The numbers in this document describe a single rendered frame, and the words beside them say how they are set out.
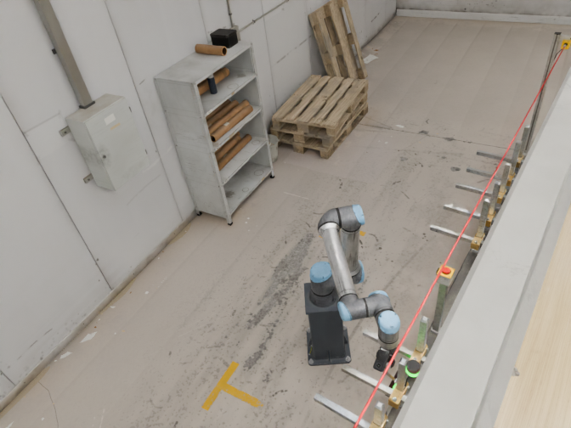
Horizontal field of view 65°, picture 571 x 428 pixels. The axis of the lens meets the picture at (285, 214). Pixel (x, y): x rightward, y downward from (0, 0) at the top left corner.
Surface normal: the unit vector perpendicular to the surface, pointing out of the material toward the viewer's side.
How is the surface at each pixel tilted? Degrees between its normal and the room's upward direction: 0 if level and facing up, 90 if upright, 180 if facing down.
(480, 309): 0
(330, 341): 90
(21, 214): 90
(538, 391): 0
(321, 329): 90
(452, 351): 0
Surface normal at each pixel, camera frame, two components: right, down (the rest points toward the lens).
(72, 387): -0.11, -0.76
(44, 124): 0.87, 0.25
